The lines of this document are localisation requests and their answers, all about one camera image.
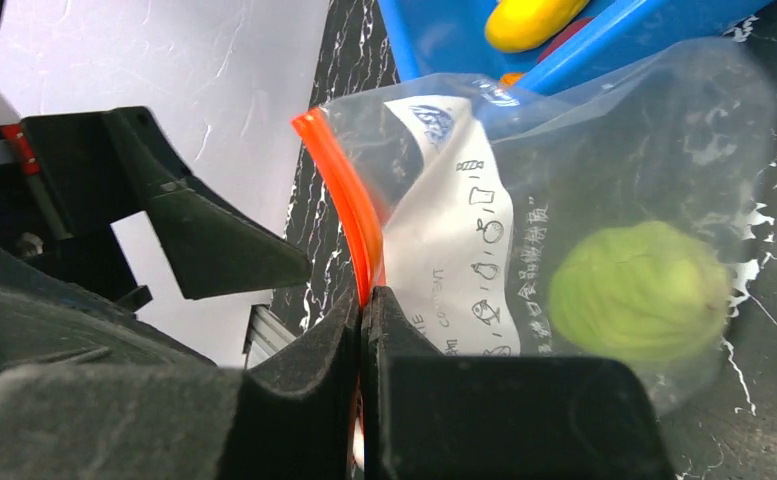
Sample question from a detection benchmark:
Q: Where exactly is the purple toy sweet potato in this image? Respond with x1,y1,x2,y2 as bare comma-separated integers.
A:
537,17,593,63

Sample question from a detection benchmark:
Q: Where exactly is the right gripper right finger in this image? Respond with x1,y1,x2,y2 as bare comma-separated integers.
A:
361,286,675,479

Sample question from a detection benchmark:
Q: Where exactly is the blue plastic bin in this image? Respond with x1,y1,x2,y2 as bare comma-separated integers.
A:
379,1,767,94

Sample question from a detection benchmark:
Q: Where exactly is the clear zip top bag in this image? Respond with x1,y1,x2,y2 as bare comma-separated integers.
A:
293,37,777,414

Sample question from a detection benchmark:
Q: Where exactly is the orange toy nugget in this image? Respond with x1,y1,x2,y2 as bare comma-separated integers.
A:
499,72,525,87

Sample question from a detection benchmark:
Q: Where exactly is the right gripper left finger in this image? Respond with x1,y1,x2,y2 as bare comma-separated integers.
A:
0,292,360,479

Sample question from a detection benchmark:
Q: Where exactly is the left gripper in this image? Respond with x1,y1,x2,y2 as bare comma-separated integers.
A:
0,106,311,375

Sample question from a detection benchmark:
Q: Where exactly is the yellow toy mango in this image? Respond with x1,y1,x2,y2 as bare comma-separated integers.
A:
484,0,590,53

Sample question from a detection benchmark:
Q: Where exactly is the green toy cabbage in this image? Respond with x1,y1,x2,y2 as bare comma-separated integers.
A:
547,221,732,364

